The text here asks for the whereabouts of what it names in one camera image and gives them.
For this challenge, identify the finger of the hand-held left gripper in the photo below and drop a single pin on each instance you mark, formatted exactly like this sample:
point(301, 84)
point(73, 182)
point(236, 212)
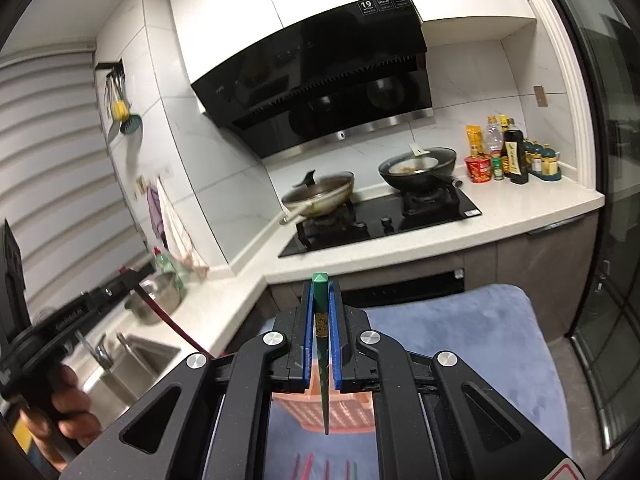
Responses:
point(132, 280)

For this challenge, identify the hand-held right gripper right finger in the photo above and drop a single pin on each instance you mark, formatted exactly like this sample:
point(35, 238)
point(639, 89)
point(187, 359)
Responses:
point(335, 330)

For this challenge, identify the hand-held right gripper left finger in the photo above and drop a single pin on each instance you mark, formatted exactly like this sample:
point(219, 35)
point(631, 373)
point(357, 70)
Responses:
point(308, 330)

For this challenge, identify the green patterned chopstick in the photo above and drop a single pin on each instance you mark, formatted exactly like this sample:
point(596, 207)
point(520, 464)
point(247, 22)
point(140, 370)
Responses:
point(356, 469)
point(320, 300)

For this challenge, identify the pink plastic basket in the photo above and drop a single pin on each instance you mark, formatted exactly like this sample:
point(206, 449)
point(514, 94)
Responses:
point(350, 410)

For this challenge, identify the person's left hand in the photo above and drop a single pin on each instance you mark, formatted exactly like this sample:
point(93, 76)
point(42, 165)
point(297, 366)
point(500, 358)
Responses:
point(80, 410)

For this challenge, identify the stainless steel pot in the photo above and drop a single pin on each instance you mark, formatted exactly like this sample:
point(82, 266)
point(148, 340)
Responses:
point(155, 300)

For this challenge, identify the green dish soap bottle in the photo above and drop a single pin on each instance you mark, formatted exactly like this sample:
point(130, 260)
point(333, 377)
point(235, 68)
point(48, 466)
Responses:
point(167, 267)

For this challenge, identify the chrome faucet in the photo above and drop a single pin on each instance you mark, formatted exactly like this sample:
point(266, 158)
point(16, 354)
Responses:
point(100, 352)

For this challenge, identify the white hanging towel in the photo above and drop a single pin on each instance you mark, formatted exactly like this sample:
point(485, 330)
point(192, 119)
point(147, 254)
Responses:
point(177, 230)

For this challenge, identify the purple hanging cloth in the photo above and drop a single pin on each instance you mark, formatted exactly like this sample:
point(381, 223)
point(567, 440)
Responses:
point(155, 210)

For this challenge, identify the black built-in appliance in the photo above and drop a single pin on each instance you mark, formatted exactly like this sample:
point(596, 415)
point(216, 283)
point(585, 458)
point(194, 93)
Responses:
point(400, 287)

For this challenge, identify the black gas stove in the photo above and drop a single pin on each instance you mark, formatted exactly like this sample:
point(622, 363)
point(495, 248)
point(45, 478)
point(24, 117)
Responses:
point(320, 247)

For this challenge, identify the stainless steel sink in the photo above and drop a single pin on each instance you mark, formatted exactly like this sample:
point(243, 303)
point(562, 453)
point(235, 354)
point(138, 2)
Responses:
point(135, 365)

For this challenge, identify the cream lidded wok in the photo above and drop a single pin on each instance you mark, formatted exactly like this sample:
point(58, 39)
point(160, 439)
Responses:
point(325, 207)

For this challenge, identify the white window blind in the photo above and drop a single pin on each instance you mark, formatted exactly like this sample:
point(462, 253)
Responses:
point(55, 170)

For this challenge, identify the blue fleece mat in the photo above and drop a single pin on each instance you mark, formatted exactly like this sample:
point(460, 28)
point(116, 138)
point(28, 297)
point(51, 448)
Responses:
point(475, 320)

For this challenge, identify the glass wok lid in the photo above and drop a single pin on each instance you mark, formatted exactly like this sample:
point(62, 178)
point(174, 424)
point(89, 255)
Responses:
point(320, 184)

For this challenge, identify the green round strainer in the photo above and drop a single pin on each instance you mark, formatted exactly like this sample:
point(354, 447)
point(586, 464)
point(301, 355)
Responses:
point(131, 125)

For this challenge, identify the yellow scrub brush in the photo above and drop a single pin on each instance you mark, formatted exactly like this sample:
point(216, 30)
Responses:
point(120, 110)

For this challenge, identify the black frying pan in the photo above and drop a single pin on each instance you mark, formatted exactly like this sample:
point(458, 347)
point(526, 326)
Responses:
point(425, 180)

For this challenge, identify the white spatula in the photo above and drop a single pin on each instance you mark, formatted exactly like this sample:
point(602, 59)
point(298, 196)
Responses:
point(415, 149)

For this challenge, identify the grey base cabinet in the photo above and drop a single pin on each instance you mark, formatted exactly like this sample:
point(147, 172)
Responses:
point(525, 260)

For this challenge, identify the red instant noodle cup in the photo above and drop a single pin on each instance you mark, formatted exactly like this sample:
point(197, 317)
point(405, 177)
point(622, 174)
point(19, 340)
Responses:
point(478, 170)

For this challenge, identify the small green-cap jar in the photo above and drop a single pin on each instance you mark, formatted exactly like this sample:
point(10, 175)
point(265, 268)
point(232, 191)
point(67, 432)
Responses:
point(496, 169)

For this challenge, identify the yellow seasoning packet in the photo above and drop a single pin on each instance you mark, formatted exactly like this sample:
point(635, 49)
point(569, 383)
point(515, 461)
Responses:
point(474, 137)

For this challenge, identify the dark soy sauce bottle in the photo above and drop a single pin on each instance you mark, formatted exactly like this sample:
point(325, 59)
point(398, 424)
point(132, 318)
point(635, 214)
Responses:
point(515, 160)

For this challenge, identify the clear bottle yellow cap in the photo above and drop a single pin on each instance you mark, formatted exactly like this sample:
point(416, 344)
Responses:
point(492, 137)

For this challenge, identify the teal seasoning jar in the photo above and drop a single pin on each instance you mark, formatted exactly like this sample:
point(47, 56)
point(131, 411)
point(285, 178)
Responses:
point(551, 165)
point(528, 152)
point(537, 160)

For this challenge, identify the yellow-cap sauce bottle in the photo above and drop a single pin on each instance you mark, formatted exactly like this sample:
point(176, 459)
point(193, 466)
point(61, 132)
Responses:
point(503, 121)

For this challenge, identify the black range hood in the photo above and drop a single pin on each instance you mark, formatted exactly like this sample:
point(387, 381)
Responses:
point(310, 60)

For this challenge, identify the white upper cabinet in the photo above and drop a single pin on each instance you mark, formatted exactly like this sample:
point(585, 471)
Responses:
point(225, 10)

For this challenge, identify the black framed glass door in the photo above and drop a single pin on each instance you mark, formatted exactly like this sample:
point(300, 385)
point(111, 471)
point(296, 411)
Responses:
point(610, 210)

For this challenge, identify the black wall utensil rack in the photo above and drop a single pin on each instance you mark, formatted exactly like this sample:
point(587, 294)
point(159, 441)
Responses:
point(110, 65)

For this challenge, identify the brass wall switch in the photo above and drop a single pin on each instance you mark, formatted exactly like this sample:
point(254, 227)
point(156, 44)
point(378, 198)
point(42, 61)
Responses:
point(539, 96)

